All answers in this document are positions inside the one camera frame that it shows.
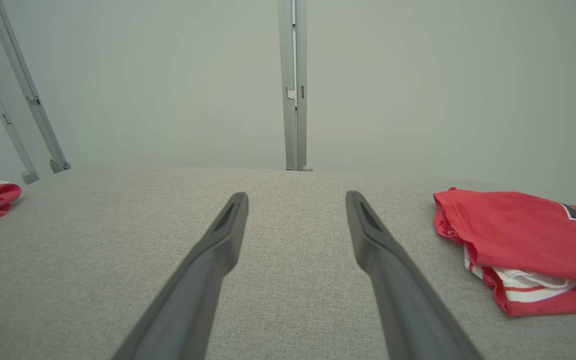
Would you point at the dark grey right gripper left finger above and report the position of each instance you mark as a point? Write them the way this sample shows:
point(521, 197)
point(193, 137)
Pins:
point(188, 295)

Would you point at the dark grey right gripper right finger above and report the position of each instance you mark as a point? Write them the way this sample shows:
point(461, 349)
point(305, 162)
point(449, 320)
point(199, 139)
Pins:
point(403, 300)

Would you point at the red jersey shirt white sleeves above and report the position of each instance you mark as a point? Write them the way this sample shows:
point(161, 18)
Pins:
point(518, 235)

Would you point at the grey double frame post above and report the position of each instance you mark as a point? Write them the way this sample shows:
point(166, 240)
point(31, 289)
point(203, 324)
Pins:
point(288, 75)

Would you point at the grey slanted frame legs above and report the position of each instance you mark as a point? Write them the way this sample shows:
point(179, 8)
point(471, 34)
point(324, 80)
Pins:
point(24, 75)

